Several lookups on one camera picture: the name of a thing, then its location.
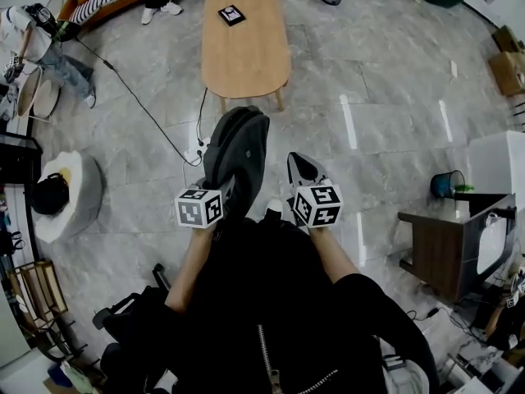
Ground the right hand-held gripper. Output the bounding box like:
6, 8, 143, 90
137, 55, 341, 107
285, 151, 344, 230

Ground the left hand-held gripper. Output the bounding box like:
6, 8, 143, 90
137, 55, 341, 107
174, 177, 238, 230

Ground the dark grey backpack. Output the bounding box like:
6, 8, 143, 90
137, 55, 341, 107
200, 105, 271, 221

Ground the person's left forearm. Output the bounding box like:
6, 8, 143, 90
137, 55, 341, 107
163, 226, 217, 314

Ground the person's right forearm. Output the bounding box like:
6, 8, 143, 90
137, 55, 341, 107
307, 226, 360, 285

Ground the white power strip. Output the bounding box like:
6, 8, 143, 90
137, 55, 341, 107
183, 136, 212, 164

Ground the person's black clothing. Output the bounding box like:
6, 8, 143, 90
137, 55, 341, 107
100, 215, 440, 394

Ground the wooden table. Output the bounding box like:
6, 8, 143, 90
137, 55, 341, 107
200, 0, 293, 114

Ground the white round armchair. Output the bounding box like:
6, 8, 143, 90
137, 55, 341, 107
31, 150, 103, 245

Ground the blue waste bin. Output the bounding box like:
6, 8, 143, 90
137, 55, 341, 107
429, 169, 467, 199

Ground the black office chair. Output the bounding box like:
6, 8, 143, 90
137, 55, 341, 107
92, 263, 177, 394

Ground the dark wooden cabinet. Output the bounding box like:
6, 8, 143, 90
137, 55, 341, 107
397, 193, 518, 303

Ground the black bag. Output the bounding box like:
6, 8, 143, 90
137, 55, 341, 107
30, 172, 71, 216

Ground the white cabinet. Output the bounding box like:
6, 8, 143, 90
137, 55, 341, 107
467, 129, 525, 204

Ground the white plastic bag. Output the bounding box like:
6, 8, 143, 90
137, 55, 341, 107
476, 215, 512, 277

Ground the wooden rack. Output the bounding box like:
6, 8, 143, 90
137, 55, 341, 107
6, 259, 70, 332

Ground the round beige side table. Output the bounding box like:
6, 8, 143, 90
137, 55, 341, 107
15, 66, 62, 123

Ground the black desk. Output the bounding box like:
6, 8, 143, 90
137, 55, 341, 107
0, 131, 44, 184

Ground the black round stool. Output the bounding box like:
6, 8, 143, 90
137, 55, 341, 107
54, 20, 83, 43

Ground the large cardboard box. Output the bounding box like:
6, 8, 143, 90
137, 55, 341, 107
486, 50, 525, 97

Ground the orange sofa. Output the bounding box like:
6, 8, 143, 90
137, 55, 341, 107
57, 0, 194, 32

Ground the small cardboard box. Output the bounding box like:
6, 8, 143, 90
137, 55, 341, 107
491, 25, 525, 55

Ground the white shelf unit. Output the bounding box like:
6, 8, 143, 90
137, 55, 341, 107
463, 0, 525, 28

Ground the long black cable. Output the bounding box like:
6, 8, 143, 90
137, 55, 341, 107
73, 34, 204, 167

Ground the tangled black cable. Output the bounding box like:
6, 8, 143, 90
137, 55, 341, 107
405, 305, 473, 332

